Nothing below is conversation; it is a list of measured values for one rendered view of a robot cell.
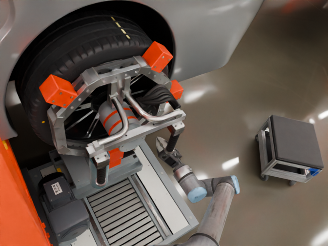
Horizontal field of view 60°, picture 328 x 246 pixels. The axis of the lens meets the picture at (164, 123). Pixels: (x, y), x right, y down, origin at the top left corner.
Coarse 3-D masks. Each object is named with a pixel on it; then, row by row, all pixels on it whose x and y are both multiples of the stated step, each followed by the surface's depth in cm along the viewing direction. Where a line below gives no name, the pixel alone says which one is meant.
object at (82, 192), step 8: (56, 152) 187; (56, 160) 181; (136, 160) 193; (56, 168) 179; (64, 168) 182; (128, 168) 190; (136, 168) 190; (112, 176) 185; (120, 176) 185; (128, 176) 193; (72, 184) 173; (88, 184) 179; (80, 192) 175; (88, 192) 177
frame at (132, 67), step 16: (112, 64) 106; (128, 64) 110; (144, 64) 110; (80, 80) 103; (96, 80) 101; (112, 80) 105; (160, 80) 123; (80, 96) 103; (48, 112) 107; (64, 112) 105; (160, 112) 144; (64, 144) 120; (80, 144) 135
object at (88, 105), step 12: (120, 60) 112; (132, 84) 153; (144, 84) 145; (96, 96) 124; (84, 108) 126; (96, 108) 133; (132, 108) 149; (72, 120) 131; (84, 120) 149; (96, 120) 138; (72, 132) 137; (84, 132) 142; (96, 132) 147
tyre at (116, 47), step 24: (72, 24) 108; (96, 24) 109; (120, 24) 115; (48, 48) 105; (72, 48) 103; (96, 48) 102; (120, 48) 107; (144, 48) 115; (24, 72) 110; (48, 72) 102; (72, 72) 103; (24, 96) 113; (48, 120) 116
